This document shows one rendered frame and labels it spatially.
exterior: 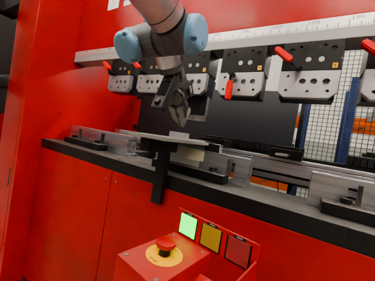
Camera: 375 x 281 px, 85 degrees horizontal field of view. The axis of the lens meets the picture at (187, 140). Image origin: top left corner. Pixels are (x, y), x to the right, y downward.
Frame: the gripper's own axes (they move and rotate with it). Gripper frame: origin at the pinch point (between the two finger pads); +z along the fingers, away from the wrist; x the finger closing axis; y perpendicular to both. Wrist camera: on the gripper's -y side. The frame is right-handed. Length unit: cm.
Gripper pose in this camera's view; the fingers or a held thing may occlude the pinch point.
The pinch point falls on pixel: (180, 125)
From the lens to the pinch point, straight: 73.3
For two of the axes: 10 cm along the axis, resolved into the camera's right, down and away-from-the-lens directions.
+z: 2.0, 8.0, 5.7
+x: -8.5, -1.5, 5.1
